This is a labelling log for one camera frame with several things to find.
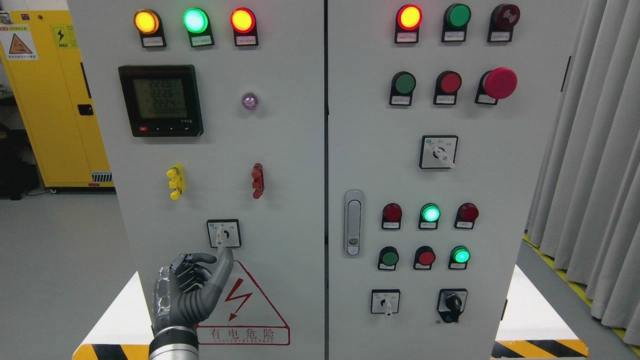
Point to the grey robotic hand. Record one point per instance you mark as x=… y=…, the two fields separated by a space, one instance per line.
x=187 y=291

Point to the white rotary selector switch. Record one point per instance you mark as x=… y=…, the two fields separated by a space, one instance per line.
x=225 y=230
x=385 y=301
x=438 y=152

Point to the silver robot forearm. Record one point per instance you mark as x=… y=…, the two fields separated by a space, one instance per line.
x=174 y=343

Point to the amber indicator light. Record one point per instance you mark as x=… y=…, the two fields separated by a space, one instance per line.
x=150 y=29

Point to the red electric danger warning sticker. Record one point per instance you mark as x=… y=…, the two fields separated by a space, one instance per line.
x=244 y=316

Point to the yellow terminal connector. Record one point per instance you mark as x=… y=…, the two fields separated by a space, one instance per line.
x=176 y=183

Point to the red terminal connector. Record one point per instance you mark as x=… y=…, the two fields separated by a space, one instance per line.
x=258 y=180

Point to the black digital power meter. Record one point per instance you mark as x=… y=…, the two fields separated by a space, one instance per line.
x=162 y=100

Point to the small purple indicator lamp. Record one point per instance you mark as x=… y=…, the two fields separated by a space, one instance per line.
x=250 y=101

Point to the dark red indicator light left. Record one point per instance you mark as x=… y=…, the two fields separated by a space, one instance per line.
x=391 y=217

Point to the dark red indicator light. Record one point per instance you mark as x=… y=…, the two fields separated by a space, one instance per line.
x=466 y=216
x=391 y=217

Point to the grey electrical control cabinet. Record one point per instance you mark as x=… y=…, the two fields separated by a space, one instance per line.
x=322 y=71

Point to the red push button lower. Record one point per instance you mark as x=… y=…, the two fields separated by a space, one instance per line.
x=424 y=258

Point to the red push button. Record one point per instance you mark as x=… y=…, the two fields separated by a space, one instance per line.
x=446 y=88
x=424 y=258

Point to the lit green indicator light middle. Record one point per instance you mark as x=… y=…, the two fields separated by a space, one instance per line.
x=429 y=216

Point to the green indicator light top left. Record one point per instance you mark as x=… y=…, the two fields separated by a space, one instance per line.
x=198 y=27

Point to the lit green push button lower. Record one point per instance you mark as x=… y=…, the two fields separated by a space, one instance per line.
x=459 y=258

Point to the red-yellow indicator light left door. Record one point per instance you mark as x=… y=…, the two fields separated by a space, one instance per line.
x=245 y=27

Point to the red-yellow indicator light door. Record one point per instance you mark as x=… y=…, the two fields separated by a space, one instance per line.
x=245 y=27
x=407 y=24

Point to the yellow safety storage cabinet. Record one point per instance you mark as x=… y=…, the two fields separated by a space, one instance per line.
x=40 y=51

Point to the dark red indicator light right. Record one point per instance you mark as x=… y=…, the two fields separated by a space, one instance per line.
x=466 y=216

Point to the green push button upper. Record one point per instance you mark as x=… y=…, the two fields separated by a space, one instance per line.
x=402 y=87

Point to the red push button upper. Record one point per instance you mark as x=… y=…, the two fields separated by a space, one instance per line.
x=446 y=88

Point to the red-yellow indicator light right door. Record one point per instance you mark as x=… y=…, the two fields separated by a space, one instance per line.
x=407 y=24

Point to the red emergency stop mushroom button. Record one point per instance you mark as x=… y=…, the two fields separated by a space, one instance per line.
x=495 y=85

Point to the dark green indicator light top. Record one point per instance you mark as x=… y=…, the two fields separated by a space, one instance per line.
x=455 y=20

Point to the grey curtain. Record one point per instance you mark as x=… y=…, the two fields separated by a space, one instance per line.
x=585 y=212

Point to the dark red buzzer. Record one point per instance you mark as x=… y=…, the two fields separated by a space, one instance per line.
x=502 y=22

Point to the silver door handle lock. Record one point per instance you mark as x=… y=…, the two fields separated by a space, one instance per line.
x=352 y=221

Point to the black knob selector switch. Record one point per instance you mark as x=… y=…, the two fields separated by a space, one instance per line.
x=451 y=304

